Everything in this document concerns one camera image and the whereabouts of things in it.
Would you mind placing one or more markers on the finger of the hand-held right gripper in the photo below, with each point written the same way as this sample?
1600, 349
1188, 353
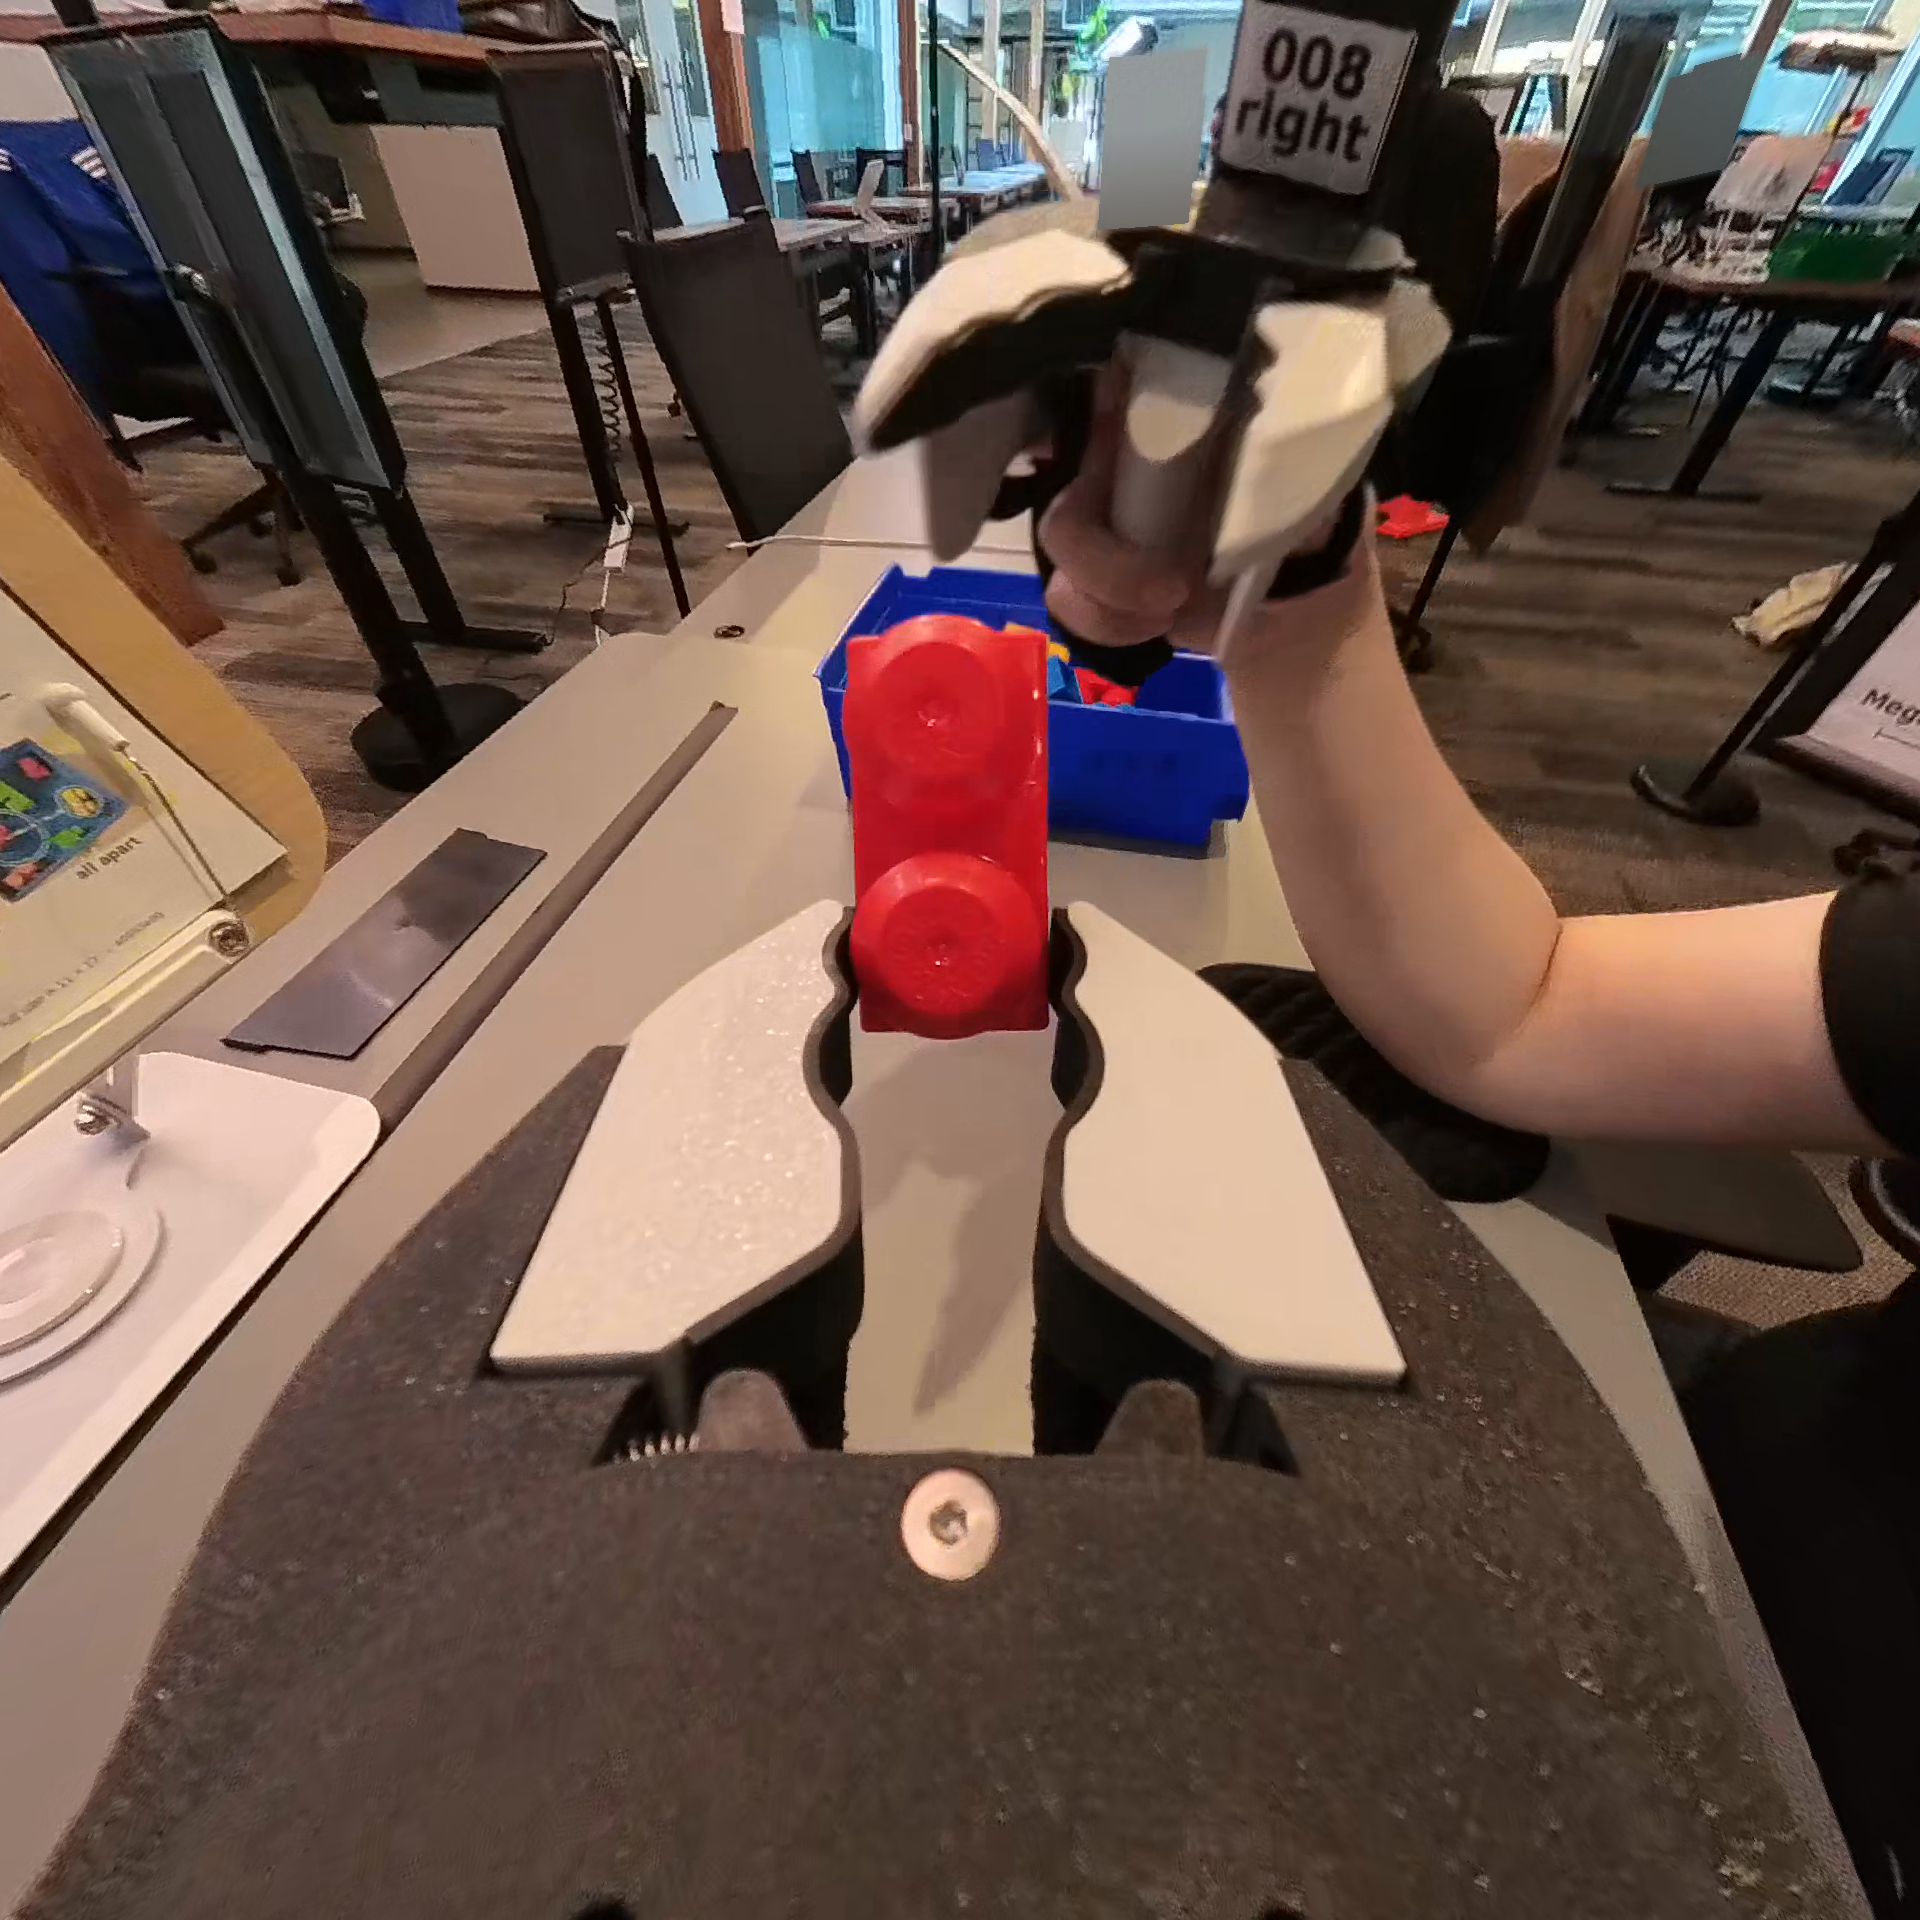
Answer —
975, 329
1336, 388

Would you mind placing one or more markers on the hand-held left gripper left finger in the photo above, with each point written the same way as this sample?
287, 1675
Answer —
690, 1171

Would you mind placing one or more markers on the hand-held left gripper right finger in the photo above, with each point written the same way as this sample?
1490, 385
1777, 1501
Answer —
1215, 1185

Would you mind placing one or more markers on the blue plastic bin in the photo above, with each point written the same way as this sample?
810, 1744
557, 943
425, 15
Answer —
1156, 773

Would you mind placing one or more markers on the red two-stud toy block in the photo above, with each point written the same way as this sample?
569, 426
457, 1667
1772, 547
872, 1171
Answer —
944, 810

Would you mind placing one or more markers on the person's right forearm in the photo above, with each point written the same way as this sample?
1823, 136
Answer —
1425, 901

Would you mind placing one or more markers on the adjacent grey desk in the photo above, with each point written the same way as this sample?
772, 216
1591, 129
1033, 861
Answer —
839, 569

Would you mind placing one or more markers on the dark metal desk plate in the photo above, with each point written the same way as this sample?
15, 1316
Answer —
389, 945

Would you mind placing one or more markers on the tall brown-top desk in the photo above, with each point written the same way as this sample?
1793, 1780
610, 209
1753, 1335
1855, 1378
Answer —
375, 36

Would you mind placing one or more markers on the person's right hand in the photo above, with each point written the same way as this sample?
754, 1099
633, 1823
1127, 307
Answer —
1290, 645

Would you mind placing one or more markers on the small red floor item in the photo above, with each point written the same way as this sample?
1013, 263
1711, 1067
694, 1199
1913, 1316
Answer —
1412, 519

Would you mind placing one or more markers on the black round mat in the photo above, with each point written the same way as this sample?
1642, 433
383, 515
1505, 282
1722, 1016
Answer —
1350, 1066

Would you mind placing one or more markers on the brown coat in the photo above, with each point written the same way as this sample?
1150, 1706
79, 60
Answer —
1560, 329

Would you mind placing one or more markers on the black office chair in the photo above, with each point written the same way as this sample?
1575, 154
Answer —
735, 360
224, 495

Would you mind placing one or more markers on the white power strip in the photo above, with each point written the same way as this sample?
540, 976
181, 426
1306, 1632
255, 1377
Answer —
616, 563

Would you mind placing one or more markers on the black hanging box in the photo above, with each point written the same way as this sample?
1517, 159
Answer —
562, 165

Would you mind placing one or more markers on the green bin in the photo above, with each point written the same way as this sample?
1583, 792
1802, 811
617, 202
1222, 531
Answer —
1830, 253

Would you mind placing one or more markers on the white crumpled cloth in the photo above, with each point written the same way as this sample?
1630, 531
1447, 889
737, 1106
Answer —
1800, 609

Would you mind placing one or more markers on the white stand base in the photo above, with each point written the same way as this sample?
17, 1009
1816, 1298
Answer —
181, 1275

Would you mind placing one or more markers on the framed marker sign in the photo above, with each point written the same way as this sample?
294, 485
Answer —
1876, 705

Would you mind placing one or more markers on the printed instruction sheet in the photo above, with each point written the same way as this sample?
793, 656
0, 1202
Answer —
89, 839

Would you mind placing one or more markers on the dark display on stand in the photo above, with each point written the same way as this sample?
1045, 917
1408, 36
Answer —
224, 225

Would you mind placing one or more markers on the blue cloth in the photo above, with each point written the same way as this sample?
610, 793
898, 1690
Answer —
61, 253

